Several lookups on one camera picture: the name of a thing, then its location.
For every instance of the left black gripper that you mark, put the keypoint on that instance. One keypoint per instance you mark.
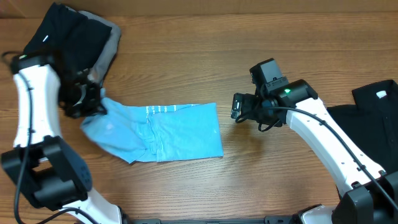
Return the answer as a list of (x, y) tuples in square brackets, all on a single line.
[(94, 107)]

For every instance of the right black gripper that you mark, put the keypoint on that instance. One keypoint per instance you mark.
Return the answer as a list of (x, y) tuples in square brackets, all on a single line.
[(237, 106)]

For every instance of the light blue printed t-shirt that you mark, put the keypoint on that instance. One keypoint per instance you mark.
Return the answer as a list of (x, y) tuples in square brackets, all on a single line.
[(157, 133)]

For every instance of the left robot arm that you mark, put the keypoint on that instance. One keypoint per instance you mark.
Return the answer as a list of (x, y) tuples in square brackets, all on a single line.
[(43, 167)]

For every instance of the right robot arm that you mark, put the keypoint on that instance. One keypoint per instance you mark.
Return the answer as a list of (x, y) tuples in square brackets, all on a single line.
[(367, 193)]

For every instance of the folded grey garment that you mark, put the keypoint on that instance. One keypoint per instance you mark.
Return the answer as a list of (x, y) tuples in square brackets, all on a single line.
[(100, 68)]

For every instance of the folded black garment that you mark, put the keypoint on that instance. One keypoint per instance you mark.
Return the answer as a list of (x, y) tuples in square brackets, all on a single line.
[(79, 38)]

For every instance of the black garment at right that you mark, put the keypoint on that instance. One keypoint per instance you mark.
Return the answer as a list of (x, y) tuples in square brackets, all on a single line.
[(371, 123)]

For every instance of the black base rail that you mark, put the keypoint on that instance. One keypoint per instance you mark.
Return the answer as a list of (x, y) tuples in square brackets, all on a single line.
[(205, 221)]

